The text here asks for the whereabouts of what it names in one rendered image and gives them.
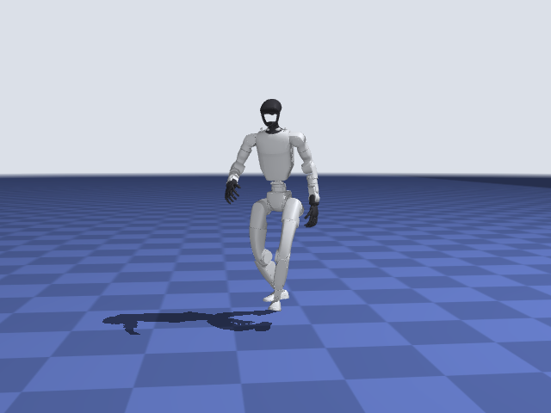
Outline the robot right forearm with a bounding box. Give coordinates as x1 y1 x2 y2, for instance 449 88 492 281
227 162 240 182

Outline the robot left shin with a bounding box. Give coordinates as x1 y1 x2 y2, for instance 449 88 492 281
274 252 291 302

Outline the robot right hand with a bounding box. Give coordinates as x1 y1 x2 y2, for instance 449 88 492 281
225 179 241 204

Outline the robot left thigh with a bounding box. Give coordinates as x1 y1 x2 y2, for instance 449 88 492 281
275 197 304 263

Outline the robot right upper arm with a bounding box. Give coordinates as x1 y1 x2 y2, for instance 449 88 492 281
234 133 257 175

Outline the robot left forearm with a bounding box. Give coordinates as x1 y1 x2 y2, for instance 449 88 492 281
306 162 320 202

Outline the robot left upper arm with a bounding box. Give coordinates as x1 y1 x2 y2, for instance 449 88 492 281
288 132 313 174

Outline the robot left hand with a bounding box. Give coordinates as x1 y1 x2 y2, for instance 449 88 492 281
304 194 319 227

